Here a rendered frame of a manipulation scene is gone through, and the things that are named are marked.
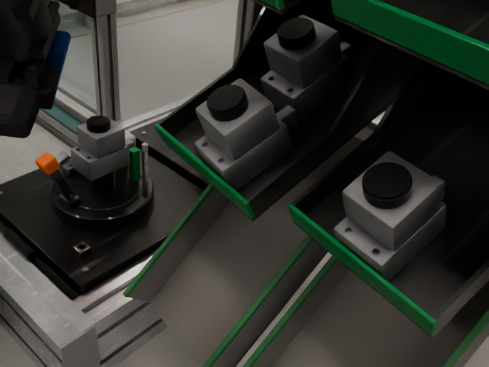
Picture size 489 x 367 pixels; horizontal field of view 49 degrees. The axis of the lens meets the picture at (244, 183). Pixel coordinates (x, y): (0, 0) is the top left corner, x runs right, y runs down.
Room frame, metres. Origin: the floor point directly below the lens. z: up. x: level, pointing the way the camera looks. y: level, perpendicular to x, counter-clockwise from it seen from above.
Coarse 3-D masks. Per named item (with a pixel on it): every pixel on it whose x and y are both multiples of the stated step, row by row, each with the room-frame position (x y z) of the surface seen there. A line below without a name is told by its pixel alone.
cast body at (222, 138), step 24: (216, 96) 0.36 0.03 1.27; (240, 96) 0.35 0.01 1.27; (264, 96) 0.36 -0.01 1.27; (216, 120) 0.35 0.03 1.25; (240, 120) 0.34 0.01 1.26; (264, 120) 0.35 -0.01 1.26; (288, 120) 0.39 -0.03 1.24; (216, 144) 0.36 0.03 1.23; (240, 144) 0.34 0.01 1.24; (264, 144) 0.35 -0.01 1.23; (288, 144) 0.37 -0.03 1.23; (216, 168) 0.34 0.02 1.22; (240, 168) 0.34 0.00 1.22; (264, 168) 0.36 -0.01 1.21
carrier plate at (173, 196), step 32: (0, 192) 0.57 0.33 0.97; (32, 192) 0.58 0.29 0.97; (160, 192) 0.62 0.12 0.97; (192, 192) 0.62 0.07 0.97; (32, 224) 0.52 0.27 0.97; (64, 224) 0.52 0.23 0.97; (160, 224) 0.55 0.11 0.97; (64, 256) 0.47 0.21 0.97; (96, 256) 0.47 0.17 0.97; (128, 256) 0.48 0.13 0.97
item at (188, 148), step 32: (320, 0) 0.52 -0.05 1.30; (256, 32) 0.47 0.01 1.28; (352, 32) 0.51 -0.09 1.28; (256, 64) 0.48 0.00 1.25; (352, 64) 0.46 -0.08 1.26; (384, 64) 0.39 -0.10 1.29; (352, 96) 0.37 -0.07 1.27; (384, 96) 0.40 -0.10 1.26; (160, 128) 0.40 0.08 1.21; (192, 128) 0.42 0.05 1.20; (320, 128) 0.39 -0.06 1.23; (352, 128) 0.38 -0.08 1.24; (192, 160) 0.36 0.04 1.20; (288, 160) 0.37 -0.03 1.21; (320, 160) 0.36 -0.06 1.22; (224, 192) 0.34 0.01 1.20; (256, 192) 0.32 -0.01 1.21
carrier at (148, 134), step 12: (132, 132) 0.77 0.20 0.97; (144, 132) 0.77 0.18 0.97; (156, 132) 0.78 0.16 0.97; (156, 144) 0.74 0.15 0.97; (156, 156) 0.72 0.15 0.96; (168, 156) 0.71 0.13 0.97; (180, 168) 0.69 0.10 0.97; (192, 168) 0.69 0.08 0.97; (192, 180) 0.67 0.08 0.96; (204, 180) 0.66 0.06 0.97
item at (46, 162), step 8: (48, 152) 0.54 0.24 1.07; (64, 152) 0.55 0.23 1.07; (40, 160) 0.52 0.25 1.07; (48, 160) 0.52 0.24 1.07; (56, 160) 0.53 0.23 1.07; (64, 160) 0.54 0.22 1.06; (40, 168) 0.52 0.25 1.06; (48, 168) 0.52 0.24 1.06; (56, 168) 0.53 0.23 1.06; (56, 176) 0.53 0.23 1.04; (56, 184) 0.53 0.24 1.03; (64, 184) 0.54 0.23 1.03; (64, 192) 0.53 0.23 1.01; (72, 192) 0.54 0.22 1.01
